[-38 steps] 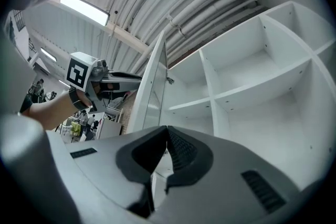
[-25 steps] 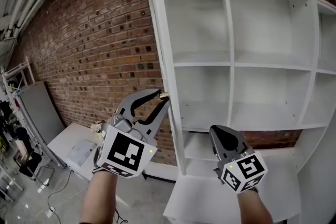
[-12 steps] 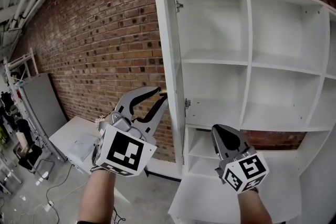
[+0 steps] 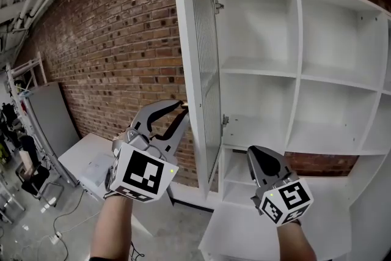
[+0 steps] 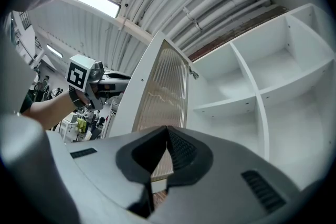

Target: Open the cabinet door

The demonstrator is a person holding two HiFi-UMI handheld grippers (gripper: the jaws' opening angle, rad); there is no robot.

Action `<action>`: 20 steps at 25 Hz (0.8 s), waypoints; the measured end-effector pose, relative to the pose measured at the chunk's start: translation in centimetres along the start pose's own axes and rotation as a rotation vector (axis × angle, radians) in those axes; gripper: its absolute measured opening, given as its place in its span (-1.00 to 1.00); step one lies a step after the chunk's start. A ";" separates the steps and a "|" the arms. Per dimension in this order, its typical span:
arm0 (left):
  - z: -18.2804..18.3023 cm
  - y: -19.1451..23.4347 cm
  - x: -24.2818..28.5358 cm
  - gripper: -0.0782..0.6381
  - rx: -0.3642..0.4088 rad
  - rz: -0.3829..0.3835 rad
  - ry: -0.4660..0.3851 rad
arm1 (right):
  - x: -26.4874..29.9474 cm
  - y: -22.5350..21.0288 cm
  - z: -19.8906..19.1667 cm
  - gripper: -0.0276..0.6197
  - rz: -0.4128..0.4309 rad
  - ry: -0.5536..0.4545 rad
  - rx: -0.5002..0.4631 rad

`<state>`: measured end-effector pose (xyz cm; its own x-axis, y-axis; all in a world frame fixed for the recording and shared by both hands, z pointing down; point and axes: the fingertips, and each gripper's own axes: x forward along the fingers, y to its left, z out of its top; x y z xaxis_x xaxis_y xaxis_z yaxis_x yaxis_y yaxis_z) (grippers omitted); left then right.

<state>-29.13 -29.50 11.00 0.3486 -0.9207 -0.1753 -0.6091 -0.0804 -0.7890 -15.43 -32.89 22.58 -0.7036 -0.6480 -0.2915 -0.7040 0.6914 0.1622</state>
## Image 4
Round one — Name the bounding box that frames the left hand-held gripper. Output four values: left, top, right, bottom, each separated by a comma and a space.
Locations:
104, 99, 190, 204

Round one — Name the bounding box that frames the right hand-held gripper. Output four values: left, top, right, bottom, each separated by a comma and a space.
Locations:
246, 145, 315, 228

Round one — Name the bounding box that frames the white cabinet door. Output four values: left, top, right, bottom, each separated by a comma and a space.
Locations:
170, 0, 227, 201

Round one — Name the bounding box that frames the person's left forearm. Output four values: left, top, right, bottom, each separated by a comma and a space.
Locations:
90, 194, 135, 261

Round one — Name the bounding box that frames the person's right forearm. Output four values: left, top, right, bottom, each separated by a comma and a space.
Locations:
276, 221, 318, 261

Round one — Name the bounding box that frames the white shelf cabinet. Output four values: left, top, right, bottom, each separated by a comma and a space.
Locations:
198, 0, 391, 261

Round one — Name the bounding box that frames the large grey panel board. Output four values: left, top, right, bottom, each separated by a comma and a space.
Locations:
26, 81, 82, 187

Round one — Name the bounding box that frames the black wrist watch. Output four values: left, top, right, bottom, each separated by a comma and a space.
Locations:
103, 167, 125, 200

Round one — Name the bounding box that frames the white flat box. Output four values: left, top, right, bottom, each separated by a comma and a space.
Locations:
81, 152, 115, 187

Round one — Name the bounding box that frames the white side table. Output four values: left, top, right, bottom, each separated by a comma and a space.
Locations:
57, 132, 172, 238

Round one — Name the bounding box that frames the white metal rack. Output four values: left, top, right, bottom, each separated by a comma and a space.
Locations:
5, 51, 79, 190

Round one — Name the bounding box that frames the black chair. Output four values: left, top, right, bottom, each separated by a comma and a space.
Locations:
15, 161, 65, 207

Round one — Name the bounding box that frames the white floor cable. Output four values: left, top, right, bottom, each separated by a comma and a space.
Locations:
53, 188, 91, 235

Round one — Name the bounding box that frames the black floor cable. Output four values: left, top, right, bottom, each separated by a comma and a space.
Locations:
130, 240, 147, 261

